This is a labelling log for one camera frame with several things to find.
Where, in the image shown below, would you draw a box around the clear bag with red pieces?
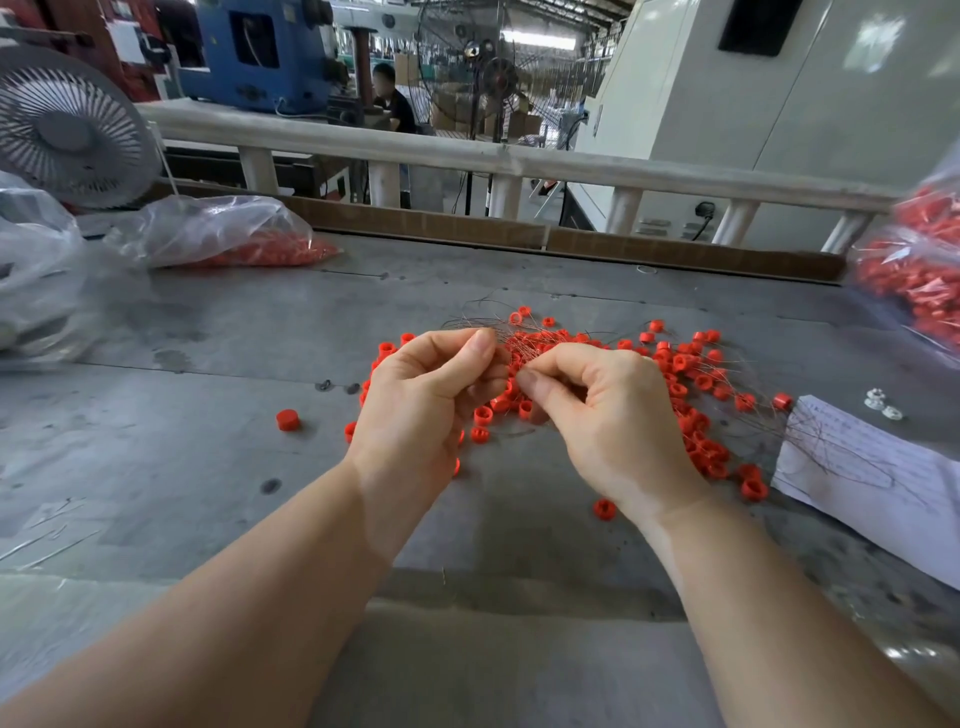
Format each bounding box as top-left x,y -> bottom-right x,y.
111,193 -> 341,270

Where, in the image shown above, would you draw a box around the person's left hand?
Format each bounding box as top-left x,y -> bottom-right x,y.
345,327 -> 512,564

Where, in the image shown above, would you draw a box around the bundle of thin metal wires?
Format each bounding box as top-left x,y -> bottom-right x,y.
442,312 -> 639,452

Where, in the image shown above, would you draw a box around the white metal railing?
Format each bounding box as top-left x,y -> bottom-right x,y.
139,99 -> 905,254

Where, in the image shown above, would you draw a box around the person's right forearm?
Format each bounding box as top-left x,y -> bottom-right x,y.
642,502 -> 954,728

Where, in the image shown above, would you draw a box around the pile of red plastic rings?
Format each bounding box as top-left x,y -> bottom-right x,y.
343,306 -> 797,522

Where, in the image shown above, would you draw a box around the black pedestal fan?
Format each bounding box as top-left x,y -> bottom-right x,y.
474,57 -> 527,221

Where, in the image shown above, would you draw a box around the white desk fan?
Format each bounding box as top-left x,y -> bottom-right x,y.
0,43 -> 162,212

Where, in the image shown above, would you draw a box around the person's right hand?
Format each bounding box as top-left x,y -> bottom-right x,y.
514,342 -> 710,534

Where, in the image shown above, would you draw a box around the brown wooden board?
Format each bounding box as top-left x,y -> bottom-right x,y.
147,180 -> 846,285

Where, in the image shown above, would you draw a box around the person's left forearm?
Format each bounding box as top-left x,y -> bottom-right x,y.
0,465 -> 407,728

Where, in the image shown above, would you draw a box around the crumpled clear plastic bag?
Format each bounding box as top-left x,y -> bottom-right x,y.
0,169 -> 119,365

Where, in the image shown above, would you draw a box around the white paper sheet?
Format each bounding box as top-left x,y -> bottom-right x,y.
772,394 -> 960,590

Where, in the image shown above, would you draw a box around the blue industrial machine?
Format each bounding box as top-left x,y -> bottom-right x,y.
183,0 -> 347,117

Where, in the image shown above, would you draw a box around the large grey machine cabinet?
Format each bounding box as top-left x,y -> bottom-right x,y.
573,0 -> 960,252

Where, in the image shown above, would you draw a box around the red industrial machine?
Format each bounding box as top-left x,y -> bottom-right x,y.
0,0 -> 164,102

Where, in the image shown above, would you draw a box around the large clear bag red pieces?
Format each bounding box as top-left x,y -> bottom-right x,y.
847,142 -> 960,359

